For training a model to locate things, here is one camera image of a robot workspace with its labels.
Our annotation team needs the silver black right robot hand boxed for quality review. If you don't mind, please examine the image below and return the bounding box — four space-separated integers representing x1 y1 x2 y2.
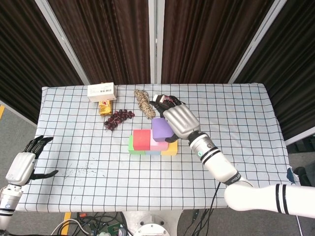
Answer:
149 94 201 144

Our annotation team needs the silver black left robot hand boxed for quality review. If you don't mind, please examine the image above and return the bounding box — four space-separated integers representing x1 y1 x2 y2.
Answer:
5 135 59 187

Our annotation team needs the purple foam cube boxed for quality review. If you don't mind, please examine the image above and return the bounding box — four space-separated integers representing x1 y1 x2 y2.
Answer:
151 117 175 143

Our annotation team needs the yellow foam cube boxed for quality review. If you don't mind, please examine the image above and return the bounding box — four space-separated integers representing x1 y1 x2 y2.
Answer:
160 140 179 156

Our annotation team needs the pink foam cube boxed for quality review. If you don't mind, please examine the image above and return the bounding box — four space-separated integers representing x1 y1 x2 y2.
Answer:
150 137 169 151

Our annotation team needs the red foam cube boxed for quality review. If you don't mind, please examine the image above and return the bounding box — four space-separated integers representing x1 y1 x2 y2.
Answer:
132 129 151 151

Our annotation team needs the green foam cube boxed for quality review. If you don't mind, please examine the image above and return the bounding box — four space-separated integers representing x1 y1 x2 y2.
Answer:
127 135 146 155

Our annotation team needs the dark grape juice bottle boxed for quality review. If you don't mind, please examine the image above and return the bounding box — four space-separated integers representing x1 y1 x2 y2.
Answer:
153 94 173 105

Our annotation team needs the bunch of dark grapes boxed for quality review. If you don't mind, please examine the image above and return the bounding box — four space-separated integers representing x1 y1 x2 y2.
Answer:
104 109 135 132

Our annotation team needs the white black checkered tablecloth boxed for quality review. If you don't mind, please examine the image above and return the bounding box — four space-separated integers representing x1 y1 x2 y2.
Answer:
17 82 301 213

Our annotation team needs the yellow snack box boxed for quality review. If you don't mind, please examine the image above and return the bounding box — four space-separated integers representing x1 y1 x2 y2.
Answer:
98 99 113 116

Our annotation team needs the white cardboard box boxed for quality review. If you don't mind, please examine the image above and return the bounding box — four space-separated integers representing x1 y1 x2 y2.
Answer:
87 82 118 103

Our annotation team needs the brown pleated curtain panel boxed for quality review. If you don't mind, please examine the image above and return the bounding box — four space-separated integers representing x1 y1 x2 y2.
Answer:
48 0 151 86
161 0 275 84
0 0 84 123
233 0 315 141

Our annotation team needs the green circuit board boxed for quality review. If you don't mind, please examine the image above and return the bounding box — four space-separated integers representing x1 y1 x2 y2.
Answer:
106 223 124 234

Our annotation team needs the blue white cloth item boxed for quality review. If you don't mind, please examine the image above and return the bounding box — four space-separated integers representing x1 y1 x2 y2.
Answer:
286 166 300 184

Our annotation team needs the black chair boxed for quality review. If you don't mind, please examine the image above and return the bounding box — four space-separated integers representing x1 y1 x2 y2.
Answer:
294 166 315 187

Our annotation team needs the coiled beige rope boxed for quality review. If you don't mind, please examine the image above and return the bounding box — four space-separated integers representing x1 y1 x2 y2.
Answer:
133 89 157 120

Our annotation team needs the grey partition base rail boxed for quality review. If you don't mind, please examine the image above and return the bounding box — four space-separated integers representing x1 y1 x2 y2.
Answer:
0 99 37 127
285 134 315 146

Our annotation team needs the white floor cable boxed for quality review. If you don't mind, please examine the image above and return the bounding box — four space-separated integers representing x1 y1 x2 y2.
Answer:
50 218 86 236

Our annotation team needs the grey metal partition post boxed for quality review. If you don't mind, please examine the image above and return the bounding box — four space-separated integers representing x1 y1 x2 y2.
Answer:
148 0 165 84
227 0 295 84
34 0 91 86

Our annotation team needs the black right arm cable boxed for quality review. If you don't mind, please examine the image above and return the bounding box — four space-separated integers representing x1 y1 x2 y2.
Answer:
196 181 221 236

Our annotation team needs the black floor cable tangle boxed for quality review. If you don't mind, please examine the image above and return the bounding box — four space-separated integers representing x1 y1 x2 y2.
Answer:
73 211 128 236

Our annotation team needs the black floor cable bundle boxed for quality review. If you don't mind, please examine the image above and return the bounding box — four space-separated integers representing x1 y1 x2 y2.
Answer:
183 208 223 236

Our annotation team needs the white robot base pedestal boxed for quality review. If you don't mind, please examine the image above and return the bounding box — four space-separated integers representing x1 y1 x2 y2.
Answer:
123 210 183 236

